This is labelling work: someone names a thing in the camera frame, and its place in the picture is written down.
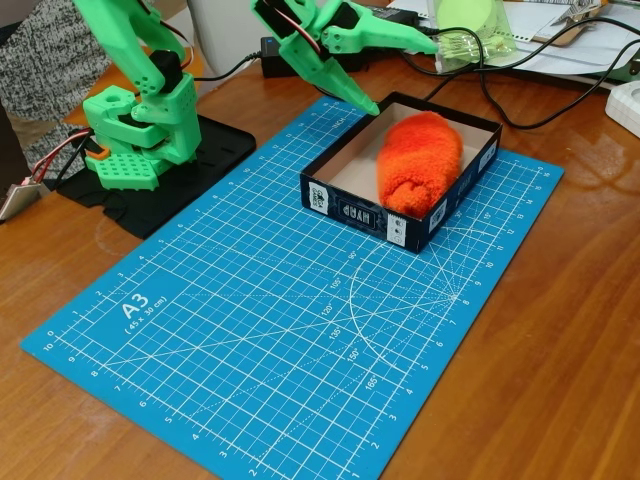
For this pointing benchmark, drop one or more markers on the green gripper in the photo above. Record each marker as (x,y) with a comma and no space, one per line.
(311,60)

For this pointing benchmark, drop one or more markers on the orange fluffy cloth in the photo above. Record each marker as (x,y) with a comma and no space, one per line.
(417,160)

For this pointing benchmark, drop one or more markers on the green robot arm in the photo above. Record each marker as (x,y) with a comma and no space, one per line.
(125,30)

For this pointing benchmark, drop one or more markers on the white power strip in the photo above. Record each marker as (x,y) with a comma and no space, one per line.
(625,110)

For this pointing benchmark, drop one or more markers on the black slim power adapter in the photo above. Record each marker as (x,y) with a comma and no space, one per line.
(400,15)

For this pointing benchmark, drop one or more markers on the black power adapter blue light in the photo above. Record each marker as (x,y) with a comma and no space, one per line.
(272,62)

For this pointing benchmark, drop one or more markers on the dark blue cardboard box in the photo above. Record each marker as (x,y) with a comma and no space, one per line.
(350,165)

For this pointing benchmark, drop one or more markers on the clear green plastic cup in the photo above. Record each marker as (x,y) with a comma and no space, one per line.
(475,35)

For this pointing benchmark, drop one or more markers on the brown clipboard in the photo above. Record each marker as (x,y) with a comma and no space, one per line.
(545,32)

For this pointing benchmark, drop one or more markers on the white paper sheets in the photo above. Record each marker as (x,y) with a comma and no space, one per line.
(560,57)

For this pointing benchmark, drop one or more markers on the silver binder clip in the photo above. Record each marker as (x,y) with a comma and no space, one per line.
(575,12)

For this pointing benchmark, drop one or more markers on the blue A3 cutting mat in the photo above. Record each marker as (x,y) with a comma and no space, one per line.
(280,325)

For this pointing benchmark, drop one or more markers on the grey speckled fabric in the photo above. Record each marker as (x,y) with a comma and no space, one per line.
(40,60)

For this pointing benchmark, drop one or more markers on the silver connector board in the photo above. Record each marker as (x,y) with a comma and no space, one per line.
(20,197)

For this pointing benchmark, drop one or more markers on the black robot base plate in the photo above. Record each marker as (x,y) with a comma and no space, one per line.
(220,140)

